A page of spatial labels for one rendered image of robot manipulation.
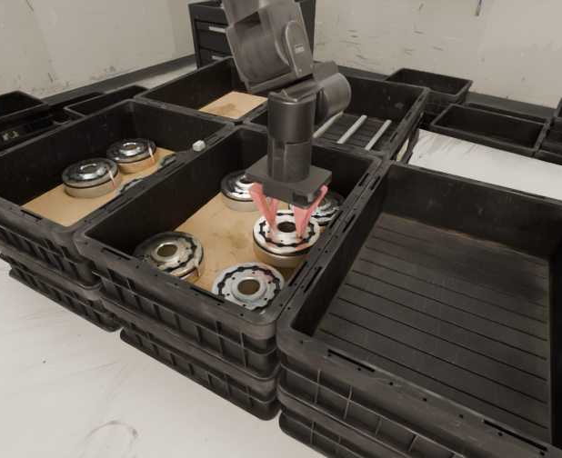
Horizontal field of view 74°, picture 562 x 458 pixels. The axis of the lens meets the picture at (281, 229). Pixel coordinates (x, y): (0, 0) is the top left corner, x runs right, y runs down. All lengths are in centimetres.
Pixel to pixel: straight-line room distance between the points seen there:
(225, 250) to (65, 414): 33
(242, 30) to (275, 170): 16
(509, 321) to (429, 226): 21
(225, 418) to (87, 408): 20
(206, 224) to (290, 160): 26
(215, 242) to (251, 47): 32
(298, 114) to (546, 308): 43
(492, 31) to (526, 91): 56
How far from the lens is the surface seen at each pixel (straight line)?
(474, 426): 37
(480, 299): 61
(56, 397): 69
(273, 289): 51
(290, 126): 45
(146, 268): 46
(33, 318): 81
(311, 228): 58
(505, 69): 378
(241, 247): 62
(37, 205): 84
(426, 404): 37
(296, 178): 48
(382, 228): 68
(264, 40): 44
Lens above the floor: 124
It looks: 39 degrees down
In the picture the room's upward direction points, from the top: straight up
